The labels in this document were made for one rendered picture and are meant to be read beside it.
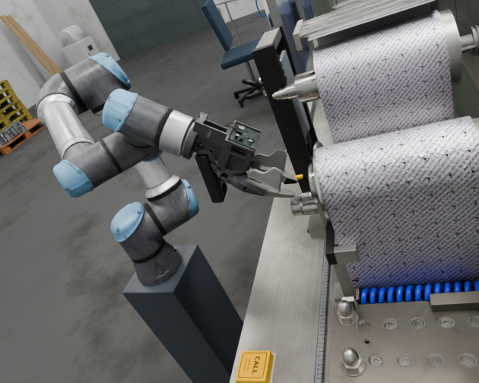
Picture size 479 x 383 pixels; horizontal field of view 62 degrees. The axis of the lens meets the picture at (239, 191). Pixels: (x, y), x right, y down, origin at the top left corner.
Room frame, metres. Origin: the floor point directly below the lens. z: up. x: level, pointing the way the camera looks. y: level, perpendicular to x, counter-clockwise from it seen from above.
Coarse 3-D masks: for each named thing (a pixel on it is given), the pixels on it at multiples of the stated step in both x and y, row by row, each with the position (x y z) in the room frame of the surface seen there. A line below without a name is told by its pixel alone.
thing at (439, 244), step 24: (384, 216) 0.50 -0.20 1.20; (408, 216) 0.48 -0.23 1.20; (432, 216) 0.46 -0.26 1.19; (456, 216) 0.45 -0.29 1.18; (360, 240) 0.52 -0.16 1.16; (384, 240) 0.50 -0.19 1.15; (408, 240) 0.48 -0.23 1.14; (432, 240) 0.47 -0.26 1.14; (456, 240) 0.45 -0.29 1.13; (360, 264) 0.52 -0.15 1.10; (384, 264) 0.50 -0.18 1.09; (408, 264) 0.49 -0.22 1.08; (432, 264) 0.47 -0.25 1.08; (456, 264) 0.45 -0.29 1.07; (360, 288) 0.53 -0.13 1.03
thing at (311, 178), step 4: (312, 164) 0.61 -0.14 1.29; (308, 168) 0.60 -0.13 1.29; (312, 168) 0.60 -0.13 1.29; (308, 172) 0.59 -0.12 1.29; (312, 172) 0.59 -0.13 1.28; (308, 176) 0.59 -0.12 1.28; (312, 176) 0.58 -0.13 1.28; (308, 180) 0.58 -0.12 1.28; (312, 180) 0.58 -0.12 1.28; (312, 184) 0.57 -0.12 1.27; (312, 188) 0.57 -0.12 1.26; (312, 192) 0.57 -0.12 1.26; (316, 192) 0.57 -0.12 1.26; (312, 196) 0.57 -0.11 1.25; (316, 196) 0.57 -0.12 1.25; (316, 200) 0.57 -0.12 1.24
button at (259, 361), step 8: (248, 352) 0.59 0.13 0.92; (256, 352) 0.58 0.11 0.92; (264, 352) 0.57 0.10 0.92; (240, 360) 0.58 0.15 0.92; (248, 360) 0.57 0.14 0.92; (256, 360) 0.56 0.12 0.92; (264, 360) 0.55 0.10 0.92; (272, 360) 0.56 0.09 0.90; (240, 368) 0.56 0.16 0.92; (248, 368) 0.55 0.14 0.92; (256, 368) 0.54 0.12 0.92; (264, 368) 0.54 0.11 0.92; (240, 376) 0.54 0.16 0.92; (248, 376) 0.53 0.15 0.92; (256, 376) 0.53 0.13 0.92; (264, 376) 0.52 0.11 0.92
